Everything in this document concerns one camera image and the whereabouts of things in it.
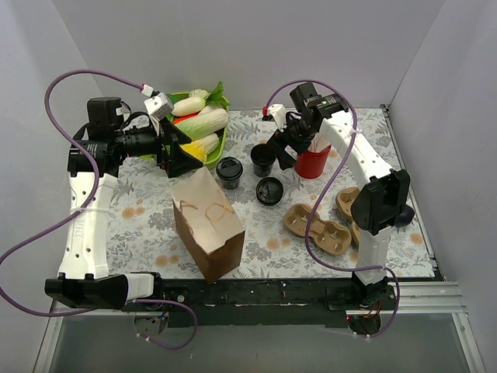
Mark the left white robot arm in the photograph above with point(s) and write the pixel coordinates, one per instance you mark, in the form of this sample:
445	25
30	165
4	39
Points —
101	146

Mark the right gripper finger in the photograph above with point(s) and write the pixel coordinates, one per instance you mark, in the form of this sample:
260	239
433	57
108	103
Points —
285	160
277	143

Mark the green vegetable tray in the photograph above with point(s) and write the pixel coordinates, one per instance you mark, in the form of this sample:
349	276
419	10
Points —
215	156

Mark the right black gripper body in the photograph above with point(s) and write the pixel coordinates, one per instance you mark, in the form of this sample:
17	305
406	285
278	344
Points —
290	139

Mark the red straw holder cup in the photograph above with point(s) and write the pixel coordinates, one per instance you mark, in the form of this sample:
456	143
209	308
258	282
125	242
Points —
310	165

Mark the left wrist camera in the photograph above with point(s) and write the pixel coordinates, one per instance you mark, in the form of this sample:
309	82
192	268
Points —
158	106

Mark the white wrapped straws bundle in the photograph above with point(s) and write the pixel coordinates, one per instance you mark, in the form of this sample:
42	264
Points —
318	144

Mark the cardboard cup carrier tray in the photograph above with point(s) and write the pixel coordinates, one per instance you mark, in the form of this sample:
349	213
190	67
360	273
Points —
344	200

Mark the black coffee cups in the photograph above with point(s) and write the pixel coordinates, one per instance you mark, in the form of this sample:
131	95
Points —
263	158

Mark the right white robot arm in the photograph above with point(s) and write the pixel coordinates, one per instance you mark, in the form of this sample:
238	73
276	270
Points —
383	189

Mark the black coffee cup lid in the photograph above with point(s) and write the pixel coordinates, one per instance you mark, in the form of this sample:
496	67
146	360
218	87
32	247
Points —
269	191

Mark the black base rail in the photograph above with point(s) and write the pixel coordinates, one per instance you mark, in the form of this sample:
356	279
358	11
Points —
272	302

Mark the white radish toy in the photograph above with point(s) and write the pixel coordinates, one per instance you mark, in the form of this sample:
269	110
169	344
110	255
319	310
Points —
187	106

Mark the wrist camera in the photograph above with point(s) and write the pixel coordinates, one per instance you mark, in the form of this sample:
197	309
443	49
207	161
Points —
276	113
158	106

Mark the separated cardboard cup carrier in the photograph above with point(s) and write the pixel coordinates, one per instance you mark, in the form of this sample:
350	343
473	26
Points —
329	236

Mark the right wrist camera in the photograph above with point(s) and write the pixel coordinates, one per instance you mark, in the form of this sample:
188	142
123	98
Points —
276	113

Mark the floral table mat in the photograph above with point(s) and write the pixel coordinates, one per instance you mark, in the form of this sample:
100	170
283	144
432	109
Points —
142	234

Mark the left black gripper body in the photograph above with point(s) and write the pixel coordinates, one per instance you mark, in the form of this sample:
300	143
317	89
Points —
165	148

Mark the brown paper takeout bag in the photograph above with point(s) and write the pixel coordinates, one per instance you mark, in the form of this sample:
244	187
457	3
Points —
207	224

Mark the orange carrot toy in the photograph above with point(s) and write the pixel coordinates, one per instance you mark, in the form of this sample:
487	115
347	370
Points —
180	119

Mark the purple toy eggplant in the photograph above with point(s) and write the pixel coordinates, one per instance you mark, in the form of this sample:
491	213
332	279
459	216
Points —
406	216

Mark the large napa cabbage toy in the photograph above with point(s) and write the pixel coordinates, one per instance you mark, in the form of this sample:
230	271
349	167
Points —
204	124

